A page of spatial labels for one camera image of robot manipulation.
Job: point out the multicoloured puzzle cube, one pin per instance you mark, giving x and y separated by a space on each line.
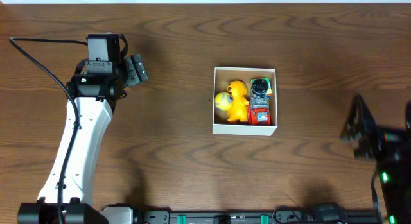
269 92

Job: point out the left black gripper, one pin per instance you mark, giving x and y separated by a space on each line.
135 70

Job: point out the orange dinosaur toy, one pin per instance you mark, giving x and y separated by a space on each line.
239 111

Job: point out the yellow one-eyed ball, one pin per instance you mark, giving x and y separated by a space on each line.
223 101

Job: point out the black round wheel toy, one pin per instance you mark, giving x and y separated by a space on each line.
259 86

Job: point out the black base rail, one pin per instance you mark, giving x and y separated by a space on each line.
278 216

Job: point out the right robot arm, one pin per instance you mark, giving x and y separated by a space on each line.
394 174

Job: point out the white cardboard box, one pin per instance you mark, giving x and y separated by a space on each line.
222 77

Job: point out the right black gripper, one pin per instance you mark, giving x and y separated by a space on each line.
383 139

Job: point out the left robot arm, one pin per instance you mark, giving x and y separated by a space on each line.
99 81

